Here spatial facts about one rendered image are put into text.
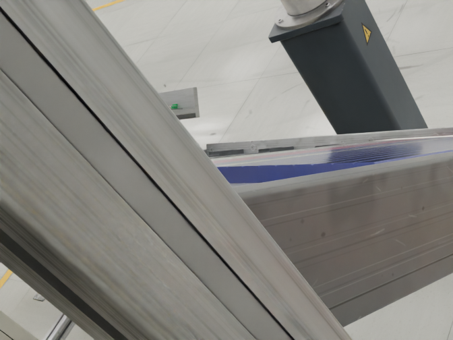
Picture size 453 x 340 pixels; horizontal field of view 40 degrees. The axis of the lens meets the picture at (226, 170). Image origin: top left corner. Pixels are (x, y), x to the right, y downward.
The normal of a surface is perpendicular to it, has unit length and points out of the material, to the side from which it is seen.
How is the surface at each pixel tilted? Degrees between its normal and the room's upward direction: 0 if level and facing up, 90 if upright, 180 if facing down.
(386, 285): 90
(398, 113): 90
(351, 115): 90
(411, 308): 0
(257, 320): 90
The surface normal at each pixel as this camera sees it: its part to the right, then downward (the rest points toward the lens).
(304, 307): 0.72, -0.02
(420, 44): -0.52, -0.67
